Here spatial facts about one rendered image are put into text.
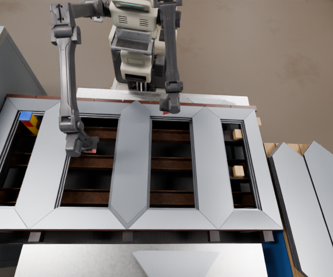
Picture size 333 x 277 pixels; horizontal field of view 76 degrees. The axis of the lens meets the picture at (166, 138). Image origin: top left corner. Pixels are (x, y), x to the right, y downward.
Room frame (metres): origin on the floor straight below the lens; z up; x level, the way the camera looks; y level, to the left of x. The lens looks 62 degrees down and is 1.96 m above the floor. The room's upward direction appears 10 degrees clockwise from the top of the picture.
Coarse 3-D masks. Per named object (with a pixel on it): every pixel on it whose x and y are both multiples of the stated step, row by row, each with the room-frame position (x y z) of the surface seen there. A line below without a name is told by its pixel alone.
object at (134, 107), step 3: (129, 105) 0.78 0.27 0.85; (132, 105) 0.79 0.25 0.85; (135, 105) 0.79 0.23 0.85; (138, 105) 0.80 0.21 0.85; (141, 105) 0.80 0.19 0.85; (126, 108) 0.76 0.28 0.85; (129, 108) 0.76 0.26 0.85; (132, 108) 0.76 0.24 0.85; (135, 108) 0.77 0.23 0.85; (138, 108) 0.77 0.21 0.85; (141, 108) 0.78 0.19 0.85; (144, 108) 0.78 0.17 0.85; (135, 111) 0.75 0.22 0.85; (138, 111) 0.75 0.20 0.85; (141, 111) 0.76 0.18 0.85; (144, 111) 0.76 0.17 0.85; (147, 111) 0.76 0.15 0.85
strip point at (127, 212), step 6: (114, 204) 0.18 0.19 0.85; (120, 204) 0.18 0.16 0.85; (126, 204) 0.19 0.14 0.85; (132, 204) 0.19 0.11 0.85; (138, 204) 0.20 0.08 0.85; (144, 204) 0.20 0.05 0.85; (120, 210) 0.16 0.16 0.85; (126, 210) 0.16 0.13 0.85; (132, 210) 0.17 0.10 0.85; (138, 210) 0.17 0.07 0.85; (120, 216) 0.13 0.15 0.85; (126, 216) 0.14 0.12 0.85; (132, 216) 0.14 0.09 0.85; (126, 222) 0.11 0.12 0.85
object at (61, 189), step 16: (16, 128) 0.50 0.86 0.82; (192, 128) 0.71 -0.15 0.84; (192, 144) 0.60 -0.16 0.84; (224, 144) 0.64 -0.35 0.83; (0, 160) 0.29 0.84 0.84; (192, 160) 0.50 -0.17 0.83; (64, 176) 0.28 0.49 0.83; (112, 176) 0.32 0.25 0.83; (256, 192) 0.38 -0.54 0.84; (64, 208) 0.12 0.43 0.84; (80, 208) 0.13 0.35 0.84; (96, 208) 0.15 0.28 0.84; (112, 208) 0.16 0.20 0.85; (144, 208) 0.19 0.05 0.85; (160, 208) 0.20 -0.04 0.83; (176, 208) 0.22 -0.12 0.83; (192, 208) 0.23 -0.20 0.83; (256, 208) 0.30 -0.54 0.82; (128, 224) 0.10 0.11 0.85
